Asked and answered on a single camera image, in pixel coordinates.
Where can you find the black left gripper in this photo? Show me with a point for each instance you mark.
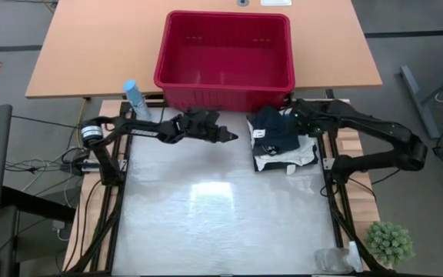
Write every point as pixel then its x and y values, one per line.
pixel 202 125

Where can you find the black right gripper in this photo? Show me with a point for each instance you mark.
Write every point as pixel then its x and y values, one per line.
pixel 306 115

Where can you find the dark navy garment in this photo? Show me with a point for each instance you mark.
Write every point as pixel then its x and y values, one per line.
pixel 275 131

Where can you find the dark grey garment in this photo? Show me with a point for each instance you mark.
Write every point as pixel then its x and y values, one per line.
pixel 269 149

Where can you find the black garment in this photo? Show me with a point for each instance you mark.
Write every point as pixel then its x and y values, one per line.
pixel 314 159

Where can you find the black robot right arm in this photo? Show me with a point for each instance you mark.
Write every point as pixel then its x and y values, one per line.
pixel 379 134

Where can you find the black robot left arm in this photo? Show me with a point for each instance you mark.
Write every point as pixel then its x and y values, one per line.
pixel 129 129

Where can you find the red plastic laundry basket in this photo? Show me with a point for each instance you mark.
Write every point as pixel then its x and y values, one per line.
pixel 225 57

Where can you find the light blue air freshener bottle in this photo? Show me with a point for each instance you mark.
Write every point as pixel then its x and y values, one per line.
pixel 135 98

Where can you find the light wood side board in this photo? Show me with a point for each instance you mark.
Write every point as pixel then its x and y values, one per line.
pixel 106 111
pixel 364 200

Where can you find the grey metal table leg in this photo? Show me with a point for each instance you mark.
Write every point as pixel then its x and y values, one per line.
pixel 417 100

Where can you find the white flat device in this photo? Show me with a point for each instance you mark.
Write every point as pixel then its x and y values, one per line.
pixel 275 2

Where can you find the grey desk grommet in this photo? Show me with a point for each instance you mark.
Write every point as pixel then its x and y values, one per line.
pixel 243 2

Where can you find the clear plastic spray bottle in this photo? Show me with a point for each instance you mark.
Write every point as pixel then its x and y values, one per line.
pixel 337 259

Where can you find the green artificial plant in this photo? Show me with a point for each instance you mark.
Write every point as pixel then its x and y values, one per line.
pixel 388 244

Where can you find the tan wooden desk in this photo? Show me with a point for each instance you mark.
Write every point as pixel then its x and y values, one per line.
pixel 90 46

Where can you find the white power adapter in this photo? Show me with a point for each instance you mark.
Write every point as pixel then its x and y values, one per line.
pixel 58 225

